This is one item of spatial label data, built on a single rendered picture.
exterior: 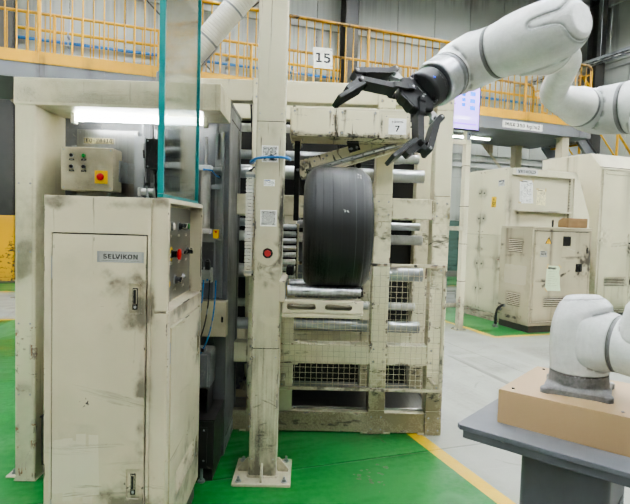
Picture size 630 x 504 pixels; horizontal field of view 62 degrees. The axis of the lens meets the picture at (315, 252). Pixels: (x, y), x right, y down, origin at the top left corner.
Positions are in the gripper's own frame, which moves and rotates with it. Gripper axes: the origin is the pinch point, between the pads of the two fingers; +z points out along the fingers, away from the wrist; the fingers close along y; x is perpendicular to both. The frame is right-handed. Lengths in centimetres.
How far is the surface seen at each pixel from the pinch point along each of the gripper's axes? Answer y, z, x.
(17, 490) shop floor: 9, 84, -217
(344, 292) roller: -20, -58, -136
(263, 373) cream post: -23, -19, -172
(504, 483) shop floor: -138, -70, -159
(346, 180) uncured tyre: 16, -81, -110
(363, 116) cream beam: 39, -127, -122
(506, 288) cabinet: -152, -414, -419
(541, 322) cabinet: -203, -399, -400
